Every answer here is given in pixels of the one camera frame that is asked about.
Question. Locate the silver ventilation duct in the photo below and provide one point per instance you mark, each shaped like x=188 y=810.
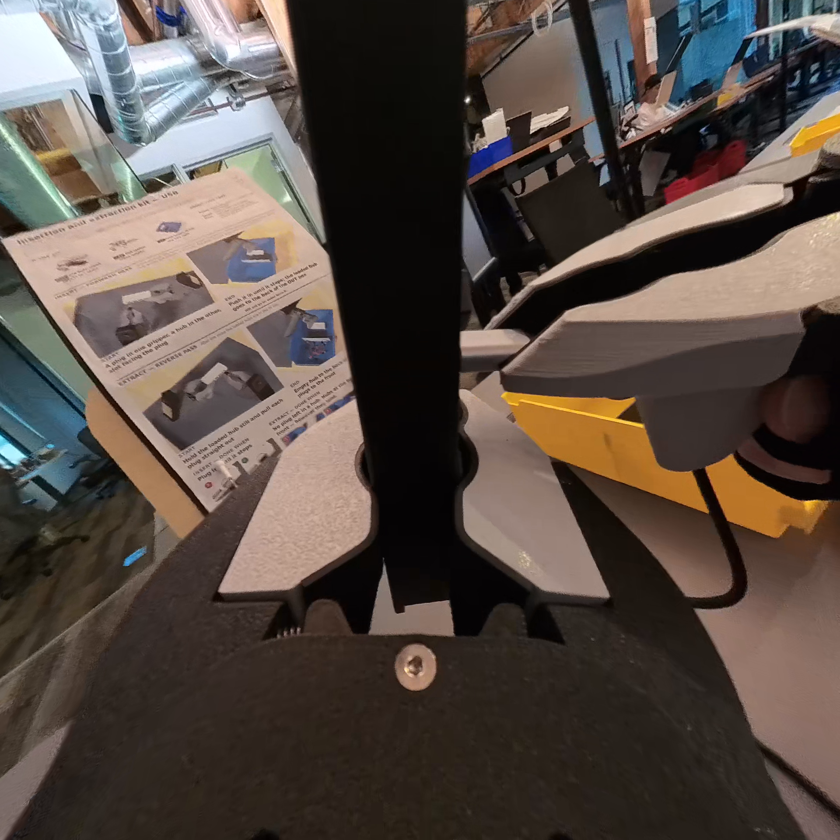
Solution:
x=118 y=66

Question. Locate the black monitor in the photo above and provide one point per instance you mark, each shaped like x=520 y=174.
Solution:
x=565 y=210

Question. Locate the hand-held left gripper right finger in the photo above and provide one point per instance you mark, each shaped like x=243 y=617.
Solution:
x=532 y=525

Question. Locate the person's right hand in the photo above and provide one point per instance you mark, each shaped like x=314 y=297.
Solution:
x=803 y=414

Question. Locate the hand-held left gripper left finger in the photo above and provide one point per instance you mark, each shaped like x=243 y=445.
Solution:
x=295 y=525

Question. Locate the blue storage box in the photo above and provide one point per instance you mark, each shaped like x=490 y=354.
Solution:
x=488 y=158

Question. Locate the instruction poster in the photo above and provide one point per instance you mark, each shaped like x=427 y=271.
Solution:
x=131 y=302

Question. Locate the yellow plastic bin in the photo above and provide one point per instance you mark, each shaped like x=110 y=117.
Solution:
x=591 y=433
x=817 y=134

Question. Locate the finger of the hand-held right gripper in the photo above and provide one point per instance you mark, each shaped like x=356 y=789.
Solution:
x=630 y=243
x=683 y=355

